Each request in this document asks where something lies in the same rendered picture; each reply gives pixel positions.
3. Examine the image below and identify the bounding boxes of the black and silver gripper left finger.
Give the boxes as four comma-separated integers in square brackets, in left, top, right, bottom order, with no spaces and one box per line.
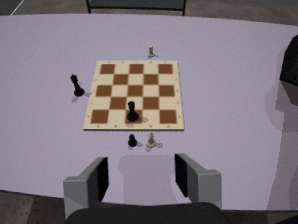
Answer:
[63,157,109,219]

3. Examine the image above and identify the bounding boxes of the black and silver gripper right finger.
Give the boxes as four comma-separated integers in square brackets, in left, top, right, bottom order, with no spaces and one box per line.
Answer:
[175,153,222,211]

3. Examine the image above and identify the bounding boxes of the brown and cream chessboard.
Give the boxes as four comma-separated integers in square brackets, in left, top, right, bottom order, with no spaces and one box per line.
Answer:
[83,61,184,131]

